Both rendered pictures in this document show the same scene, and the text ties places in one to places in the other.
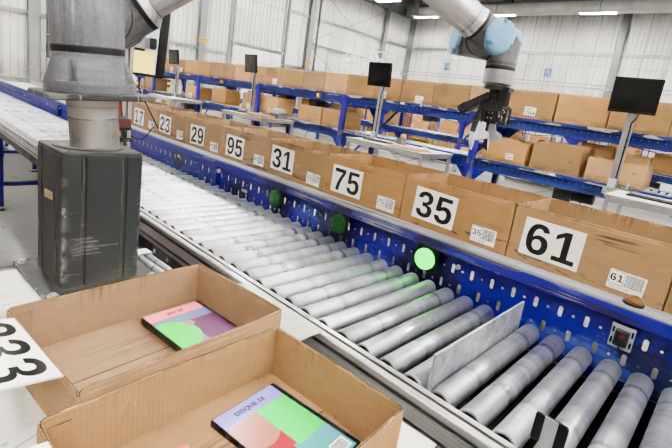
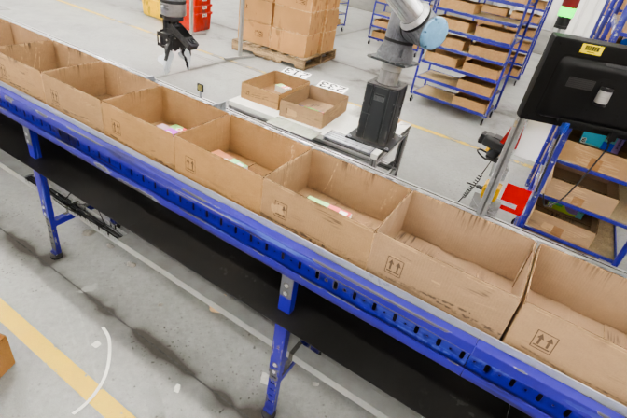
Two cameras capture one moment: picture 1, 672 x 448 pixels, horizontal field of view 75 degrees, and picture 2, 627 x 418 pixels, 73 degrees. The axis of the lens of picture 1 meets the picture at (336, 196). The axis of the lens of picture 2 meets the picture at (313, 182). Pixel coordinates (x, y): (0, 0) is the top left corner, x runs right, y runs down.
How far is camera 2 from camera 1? 3.18 m
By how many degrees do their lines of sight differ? 134
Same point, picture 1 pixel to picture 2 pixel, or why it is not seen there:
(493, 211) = (172, 98)
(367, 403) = (249, 89)
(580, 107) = not seen: outside the picture
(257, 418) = not seen: hidden behind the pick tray
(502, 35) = not seen: outside the picture
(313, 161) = (328, 167)
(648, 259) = (111, 74)
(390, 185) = (241, 131)
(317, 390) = (262, 99)
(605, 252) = (124, 82)
